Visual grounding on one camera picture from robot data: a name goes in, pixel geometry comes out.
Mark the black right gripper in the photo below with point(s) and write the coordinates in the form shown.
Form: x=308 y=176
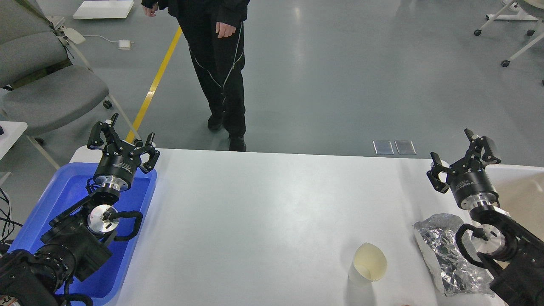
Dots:
x=470 y=184

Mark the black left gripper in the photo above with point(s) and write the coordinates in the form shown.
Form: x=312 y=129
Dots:
x=117 y=166

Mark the white paper cup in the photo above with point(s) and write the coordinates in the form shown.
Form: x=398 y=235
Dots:
x=369 y=264

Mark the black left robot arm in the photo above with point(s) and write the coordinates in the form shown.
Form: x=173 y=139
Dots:
x=76 y=245

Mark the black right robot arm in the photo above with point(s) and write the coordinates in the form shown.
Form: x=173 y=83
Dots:
x=511 y=253

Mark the right floor metal plate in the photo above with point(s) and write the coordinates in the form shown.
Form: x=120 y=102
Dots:
x=405 y=147

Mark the floor metal plate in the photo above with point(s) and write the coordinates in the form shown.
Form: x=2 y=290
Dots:
x=405 y=147
x=383 y=147

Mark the beige plastic bin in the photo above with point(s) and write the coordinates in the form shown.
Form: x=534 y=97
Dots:
x=521 y=194

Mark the crumpled silver foil bag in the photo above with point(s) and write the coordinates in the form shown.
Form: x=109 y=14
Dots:
x=451 y=272

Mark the left floor metal plate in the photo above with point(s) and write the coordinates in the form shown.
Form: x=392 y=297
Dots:
x=383 y=147

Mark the grey office chair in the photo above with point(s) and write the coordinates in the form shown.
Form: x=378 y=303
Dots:
x=46 y=90

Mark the white side table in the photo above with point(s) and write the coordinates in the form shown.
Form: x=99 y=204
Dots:
x=12 y=131

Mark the blue plastic bin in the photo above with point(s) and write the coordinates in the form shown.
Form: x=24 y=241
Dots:
x=67 y=187

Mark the white board on floor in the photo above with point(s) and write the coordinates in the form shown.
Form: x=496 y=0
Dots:
x=104 y=9

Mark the person in black clothes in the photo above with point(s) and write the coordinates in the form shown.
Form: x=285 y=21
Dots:
x=214 y=31

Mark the white power adapter with cable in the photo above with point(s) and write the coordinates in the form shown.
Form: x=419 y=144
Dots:
x=121 y=44

